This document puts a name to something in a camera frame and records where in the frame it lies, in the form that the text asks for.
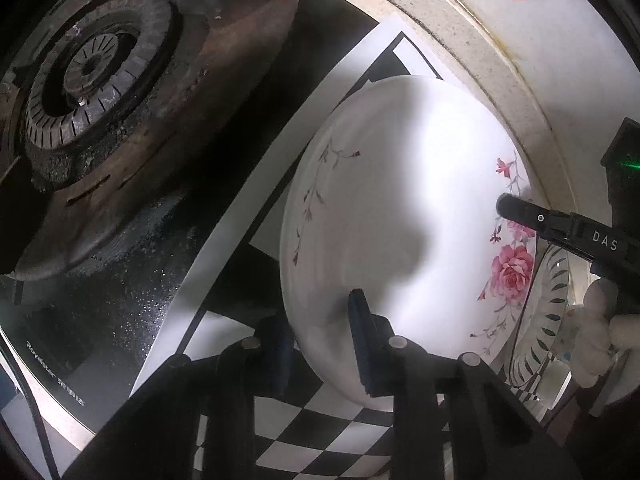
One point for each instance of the black glass gas stove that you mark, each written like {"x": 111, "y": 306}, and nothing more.
{"x": 82, "y": 336}

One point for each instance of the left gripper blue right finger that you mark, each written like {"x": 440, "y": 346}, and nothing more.
{"x": 370, "y": 335}

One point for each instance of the leaf pattern white bowl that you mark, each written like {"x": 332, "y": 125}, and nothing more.
{"x": 540, "y": 324}

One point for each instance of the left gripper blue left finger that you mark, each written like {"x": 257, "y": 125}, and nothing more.
{"x": 282, "y": 353}

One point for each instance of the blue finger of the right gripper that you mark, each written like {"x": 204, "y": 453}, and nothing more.
{"x": 548, "y": 224}

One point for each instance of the round cast iron burner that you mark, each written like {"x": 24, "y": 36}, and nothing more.
{"x": 103, "y": 104}

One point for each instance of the white plate pink roses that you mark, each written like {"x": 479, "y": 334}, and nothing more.
{"x": 396, "y": 195}

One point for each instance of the white gloved right hand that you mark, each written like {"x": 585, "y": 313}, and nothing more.
{"x": 596, "y": 335}

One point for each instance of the black white checkered mat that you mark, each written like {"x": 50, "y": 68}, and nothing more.
{"x": 311, "y": 431}

